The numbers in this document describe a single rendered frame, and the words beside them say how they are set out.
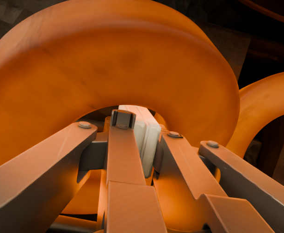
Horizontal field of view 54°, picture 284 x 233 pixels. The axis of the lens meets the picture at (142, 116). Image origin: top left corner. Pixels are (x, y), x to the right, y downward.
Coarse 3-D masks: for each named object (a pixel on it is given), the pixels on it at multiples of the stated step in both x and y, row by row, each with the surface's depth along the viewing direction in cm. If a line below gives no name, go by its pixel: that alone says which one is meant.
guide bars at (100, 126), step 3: (78, 120) 25; (81, 120) 25; (84, 120) 25; (87, 120) 25; (90, 120) 25; (93, 120) 26; (90, 123) 25; (93, 123) 25; (96, 123) 25; (99, 123) 25; (102, 123) 25; (99, 126) 25; (102, 126) 25; (99, 129) 25; (102, 129) 25; (99, 132) 25
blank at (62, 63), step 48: (96, 0) 12; (144, 0) 13; (0, 48) 12; (48, 48) 11; (96, 48) 11; (144, 48) 12; (192, 48) 13; (0, 96) 12; (48, 96) 13; (96, 96) 13; (144, 96) 14; (192, 96) 15; (0, 144) 14; (192, 144) 18; (96, 192) 19
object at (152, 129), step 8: (144, 112) 16; (144, 120) 15; (152, 120) 15; (152, 128) 14; (160, 128) 14; (144, 136) 14; (152, 136) 14; (144, 144) 14; (152, 144) 14; (144, 152) 14; (152, 152) 14; (144, 160) 15; (152, 160) 15; (144, 168) 15; (152, 168) 15; (144, 176) 15
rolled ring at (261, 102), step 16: (272, 80) 22; (240, 96) 22; (256, 96) 22; (272, 96) 22; (240, 112) 22; (256, 112) 22; (272, 112) 22; (240, 128) 21; (256, 128) 22; (240, 144) 21
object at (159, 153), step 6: (162, 126) 17; (162, 132) 16; (156, 150) 14; (162, 150) 14; (156, 156) 14; (162, 156) 14; (156, 162) 14; (204, 162) 13; (210, 162) 13; (156, 168) 14; (210, 168) 13; (216, 168) 13; (216, 174) 14
